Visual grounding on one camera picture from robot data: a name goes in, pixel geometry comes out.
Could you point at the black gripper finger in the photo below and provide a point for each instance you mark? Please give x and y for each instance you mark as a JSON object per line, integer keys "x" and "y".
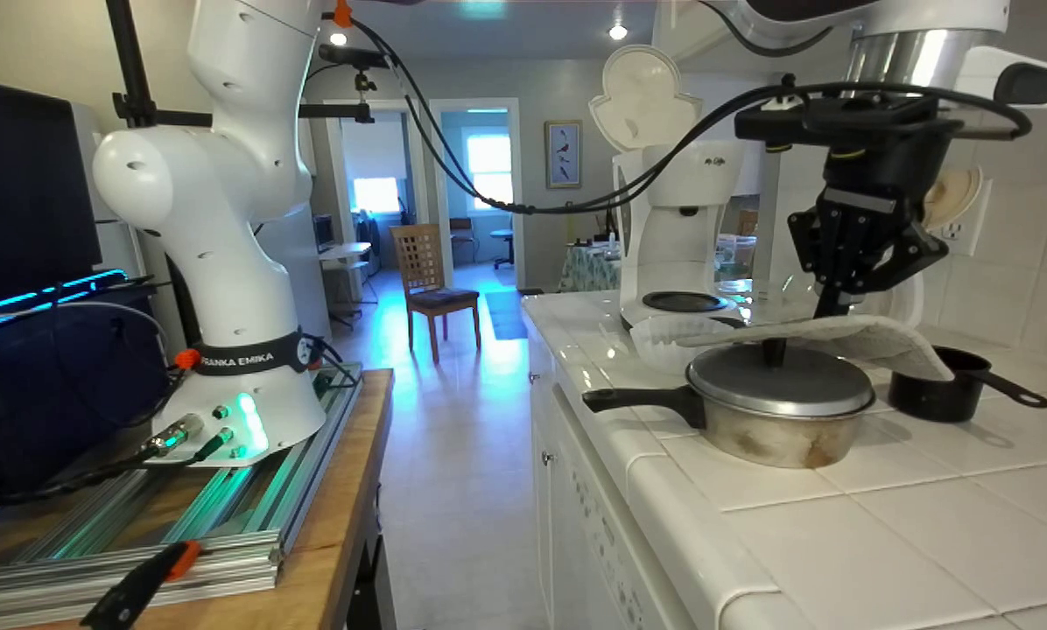
{"x": 828, "y": 298}

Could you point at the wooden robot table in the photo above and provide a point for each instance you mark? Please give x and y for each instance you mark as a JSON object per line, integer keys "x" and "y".
{"x": 325, "y": 564}

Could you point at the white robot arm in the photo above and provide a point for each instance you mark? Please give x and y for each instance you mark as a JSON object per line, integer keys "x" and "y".
{"x": 203, "y": 190}

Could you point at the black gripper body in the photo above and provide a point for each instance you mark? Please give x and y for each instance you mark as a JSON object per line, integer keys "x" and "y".
{"x": 866, "y": 227}

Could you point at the black orange clamp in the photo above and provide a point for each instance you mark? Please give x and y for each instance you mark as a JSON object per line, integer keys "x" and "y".
{"x": 125, "y": 602}

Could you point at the black camera on mount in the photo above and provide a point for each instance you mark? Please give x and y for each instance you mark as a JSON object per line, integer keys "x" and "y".
{"x": 355, "y": 58}

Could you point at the steel pot lid black knob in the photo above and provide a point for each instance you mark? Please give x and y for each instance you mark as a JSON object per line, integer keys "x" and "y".
{"x": 780, "y": 378}

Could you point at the dark blue bag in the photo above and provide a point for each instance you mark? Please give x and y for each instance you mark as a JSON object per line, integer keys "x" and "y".
{"x": 67, "y": 381}

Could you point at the grey quilted mat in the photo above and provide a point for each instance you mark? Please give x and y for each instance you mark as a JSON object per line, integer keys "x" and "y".
{"x": 860, "y": 336}

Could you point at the small black measuring cup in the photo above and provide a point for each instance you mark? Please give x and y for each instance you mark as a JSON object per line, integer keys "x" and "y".
{"x": 956, "y": 396}

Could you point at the white paper coffee filter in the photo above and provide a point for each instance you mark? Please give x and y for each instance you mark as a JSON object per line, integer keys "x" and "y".
{"x": 672, "y": 344}

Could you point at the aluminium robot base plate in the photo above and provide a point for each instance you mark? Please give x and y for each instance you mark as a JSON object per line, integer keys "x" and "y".
{"x": 57, "y": 556}

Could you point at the steel pot with black handle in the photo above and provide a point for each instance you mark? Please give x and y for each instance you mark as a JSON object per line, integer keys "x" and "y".
{"x": 785, "y": 436}

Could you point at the glass coffee carafe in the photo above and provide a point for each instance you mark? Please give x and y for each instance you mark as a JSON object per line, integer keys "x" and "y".
{"x": 953, "y": 211}

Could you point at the white coffee maker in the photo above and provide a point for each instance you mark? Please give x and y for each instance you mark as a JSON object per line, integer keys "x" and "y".
{"x": 672, "y": 186}

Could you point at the wooden chair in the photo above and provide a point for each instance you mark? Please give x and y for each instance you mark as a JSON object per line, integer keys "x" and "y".
{"x": 426, "y": 287}

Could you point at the framed wall picture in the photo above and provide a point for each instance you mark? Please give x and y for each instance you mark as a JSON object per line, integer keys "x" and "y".
{"x": 560, "y": 154}

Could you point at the black computer monitor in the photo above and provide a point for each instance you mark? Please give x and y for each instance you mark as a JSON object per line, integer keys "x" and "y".
{"x": 48, "y": 223}

